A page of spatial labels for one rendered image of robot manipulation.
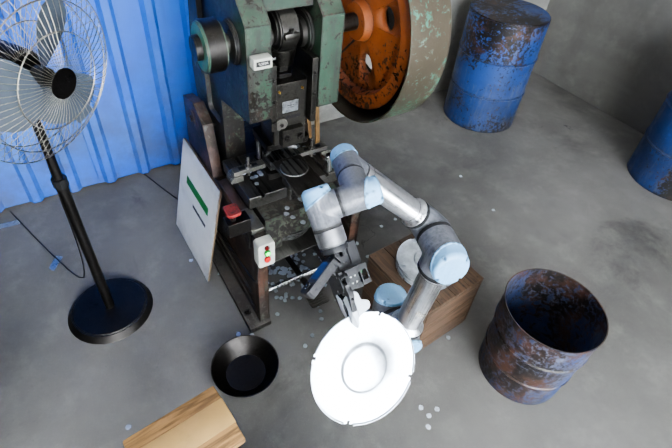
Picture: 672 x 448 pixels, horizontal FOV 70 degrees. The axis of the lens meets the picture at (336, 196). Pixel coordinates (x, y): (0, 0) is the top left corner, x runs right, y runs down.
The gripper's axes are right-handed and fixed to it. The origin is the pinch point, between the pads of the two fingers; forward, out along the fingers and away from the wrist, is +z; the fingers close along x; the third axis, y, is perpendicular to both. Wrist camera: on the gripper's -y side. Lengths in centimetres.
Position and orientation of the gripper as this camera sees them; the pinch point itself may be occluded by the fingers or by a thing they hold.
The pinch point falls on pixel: (352, 324)
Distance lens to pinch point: 123.4
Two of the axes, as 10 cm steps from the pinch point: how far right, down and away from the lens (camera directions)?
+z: 3.3, 9.4, 0.4
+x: -4.3, 1.1, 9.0
